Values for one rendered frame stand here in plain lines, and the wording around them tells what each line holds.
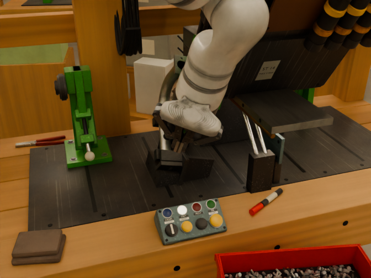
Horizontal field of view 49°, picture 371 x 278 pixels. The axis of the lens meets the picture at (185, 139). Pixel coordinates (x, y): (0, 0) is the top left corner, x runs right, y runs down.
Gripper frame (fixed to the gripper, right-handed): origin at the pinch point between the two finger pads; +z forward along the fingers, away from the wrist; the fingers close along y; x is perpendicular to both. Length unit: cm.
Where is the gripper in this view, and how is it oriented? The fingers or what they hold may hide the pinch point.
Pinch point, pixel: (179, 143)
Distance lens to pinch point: 75.8
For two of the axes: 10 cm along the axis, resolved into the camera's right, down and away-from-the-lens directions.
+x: -2.6, 7.6, -6.0
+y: -9.4, -3.4, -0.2
